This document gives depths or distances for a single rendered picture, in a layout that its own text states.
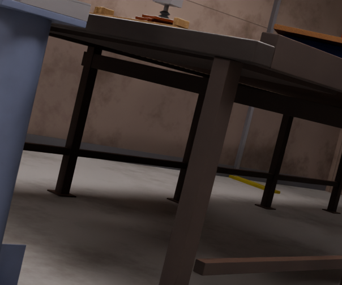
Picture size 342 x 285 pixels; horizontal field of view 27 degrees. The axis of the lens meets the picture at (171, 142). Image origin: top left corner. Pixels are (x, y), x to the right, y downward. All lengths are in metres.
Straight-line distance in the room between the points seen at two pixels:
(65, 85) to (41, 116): 0.32
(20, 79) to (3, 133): 0.16
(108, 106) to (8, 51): 3.98
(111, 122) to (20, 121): 3.98
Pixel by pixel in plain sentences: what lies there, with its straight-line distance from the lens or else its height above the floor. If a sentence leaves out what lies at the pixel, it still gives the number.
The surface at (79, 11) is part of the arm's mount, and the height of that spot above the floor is 0.89.
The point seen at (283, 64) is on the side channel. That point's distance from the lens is 1.99.
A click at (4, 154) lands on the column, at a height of 0.44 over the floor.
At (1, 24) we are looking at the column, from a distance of 2.08.
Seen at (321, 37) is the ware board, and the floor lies 1.03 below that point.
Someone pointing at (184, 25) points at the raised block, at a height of 0.95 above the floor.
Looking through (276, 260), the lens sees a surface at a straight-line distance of 2.40.
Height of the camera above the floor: 0.75
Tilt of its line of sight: 4 degrees down
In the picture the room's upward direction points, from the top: 14 degrees clockwise
